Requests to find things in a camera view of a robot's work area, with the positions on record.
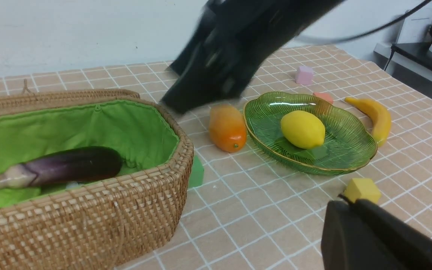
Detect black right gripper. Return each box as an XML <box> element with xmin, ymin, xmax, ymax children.
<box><xmin>161</xmin><ymin>7</ymin><xmax>288</xmax><ymax>114</ymax></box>

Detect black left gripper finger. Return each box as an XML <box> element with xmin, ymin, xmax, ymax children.
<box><xmin>321</xmin><ymin>195</ymin><xmax>432</xmax><ymax>270</ymax></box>

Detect orange plastic mango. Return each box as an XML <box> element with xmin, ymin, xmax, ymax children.
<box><xmin>208</xmin><ymin>104</ymin><xmax>247</xmax><ymax>153</ymax></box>

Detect yellow plastic lemon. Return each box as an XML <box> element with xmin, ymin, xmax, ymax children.
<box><xmin>280</xmin><ymin>110</ymin><xmax>326</xmax><ymax>149</ymax></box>

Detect yellow plastic banana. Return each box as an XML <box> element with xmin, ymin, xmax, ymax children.
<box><xmin>344</xmin><ymin>97</ymin><xmax>392</xmax><ymax>147</ymax></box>

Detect dark purple plastic eggplant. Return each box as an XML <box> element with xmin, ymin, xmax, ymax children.
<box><xmin>0</xmin><ymin>146</ymin><xmax>123</xmax><ymax>190</ymax></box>

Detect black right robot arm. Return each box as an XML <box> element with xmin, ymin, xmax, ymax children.
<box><xmin>160</xmin><ymin>0</ymin><xmax>341</xmax><ymax>115</ymax></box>

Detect yellow foam cube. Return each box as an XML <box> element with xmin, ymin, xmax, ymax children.
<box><xmin>342</xmin><ymin>178</ymin><xmax>382</xmax><ymax>204</ymax></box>

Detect pink foam cube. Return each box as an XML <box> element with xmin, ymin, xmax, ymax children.
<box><xmin>294</xmin><ymin>66</ymin><xmax>314</xmax><ymax>86</ymax></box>

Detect green glass leaf plate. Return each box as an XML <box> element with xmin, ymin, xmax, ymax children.
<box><xmin>242</xmin><ymin>91</ymin><xmax>378</xmax><ymax>176</ymax></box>

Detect red foam cube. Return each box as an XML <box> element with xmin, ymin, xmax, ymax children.
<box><xmin>313</xmin><ymin>92</ymin><xmax>334</xmax><ymax>104</ymax></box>

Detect green foam cube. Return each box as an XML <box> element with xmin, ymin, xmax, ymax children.
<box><xmin>188</xmin><ymin>155</ymin><xmax>204</xmax><ymax>189</ymax></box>

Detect grey side table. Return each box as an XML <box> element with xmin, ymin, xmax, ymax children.
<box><xmin>373</xmin><ymin>42</ymin><xmax>432</xmax><ymax>82</ymax></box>

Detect woven wicker basket green lining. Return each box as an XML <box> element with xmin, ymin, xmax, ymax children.
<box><xmin>0</xmin><ymin>97</ymin><xmax>194</xmax><ymax>270</ymax></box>

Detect woven wicker basket lid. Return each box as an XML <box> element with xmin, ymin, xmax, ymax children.
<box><xmin>0</xmin><ymin>79</ymin><xmax>140</xmax><ymax>116</ymax></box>

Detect black right camera cable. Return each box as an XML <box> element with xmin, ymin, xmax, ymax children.
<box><xmin>295</xmin><ymin>0</ymin><xmax>432</xmax><ymax>44</ymax></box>

